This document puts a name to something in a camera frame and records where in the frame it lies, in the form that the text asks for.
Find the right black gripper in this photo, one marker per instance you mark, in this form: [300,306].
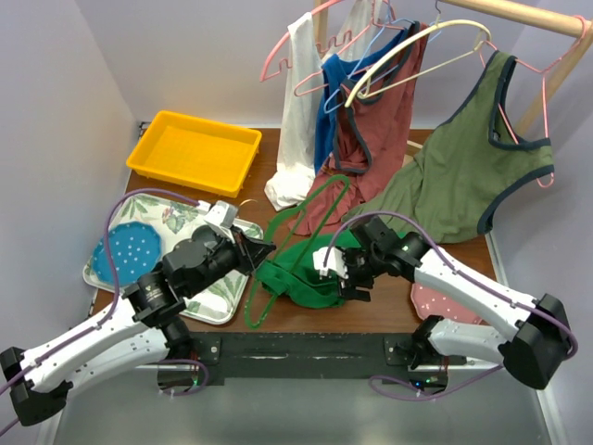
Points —
[347,286]

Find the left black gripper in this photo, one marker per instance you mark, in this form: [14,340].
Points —
[246,252]

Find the bright green tank top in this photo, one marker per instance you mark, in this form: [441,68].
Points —
[303,286]

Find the green plastic hanger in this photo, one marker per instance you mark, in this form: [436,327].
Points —
[300,211]

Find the olive green tank top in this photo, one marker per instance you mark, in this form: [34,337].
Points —
[468,166]

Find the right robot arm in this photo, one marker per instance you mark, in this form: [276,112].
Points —
[527,336]

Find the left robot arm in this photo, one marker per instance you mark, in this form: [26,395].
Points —
[142,326]

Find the white tank top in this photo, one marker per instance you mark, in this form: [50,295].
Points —
[295,159]

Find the rust red tank top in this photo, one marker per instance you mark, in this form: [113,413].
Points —
[370,142]

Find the blue tank top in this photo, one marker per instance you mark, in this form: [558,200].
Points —
[326,127]

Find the cream wooden hanger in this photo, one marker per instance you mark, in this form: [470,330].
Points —
[363,87]

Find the pink dotted plate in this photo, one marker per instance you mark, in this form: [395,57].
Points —
[427,301]

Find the floral serving tray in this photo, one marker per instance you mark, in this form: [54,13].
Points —
[175,221]

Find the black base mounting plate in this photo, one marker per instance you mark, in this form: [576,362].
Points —
[297,355]

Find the yellow plastic bin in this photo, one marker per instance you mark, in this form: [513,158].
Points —
[206,155]

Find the blue dotted plate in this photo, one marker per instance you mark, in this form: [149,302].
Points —
[135,248]

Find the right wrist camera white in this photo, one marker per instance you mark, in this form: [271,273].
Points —
[330,260]

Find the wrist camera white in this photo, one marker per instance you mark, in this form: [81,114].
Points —
[220,218]
[330,260]

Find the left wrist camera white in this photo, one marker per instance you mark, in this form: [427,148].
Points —
[220,218]

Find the light blue wire hanger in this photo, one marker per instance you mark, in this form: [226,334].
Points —
[395,30]

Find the small pink wire hanger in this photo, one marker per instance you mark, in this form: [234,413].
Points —
[319,76]

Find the wooden clothes rail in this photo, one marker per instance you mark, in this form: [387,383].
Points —
[543,19]

